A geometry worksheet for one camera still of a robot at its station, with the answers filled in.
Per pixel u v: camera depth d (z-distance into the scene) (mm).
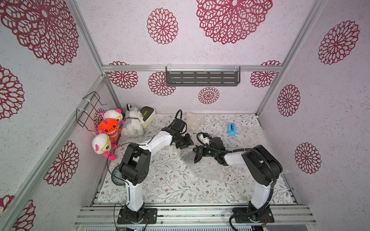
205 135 876
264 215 727
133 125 983
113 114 948
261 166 510
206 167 911
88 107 782
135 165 500
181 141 796
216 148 767
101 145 803
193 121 1121
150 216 736
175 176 876
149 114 1130
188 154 931
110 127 883
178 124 745
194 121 1121
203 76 943
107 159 841
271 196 574
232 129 1070
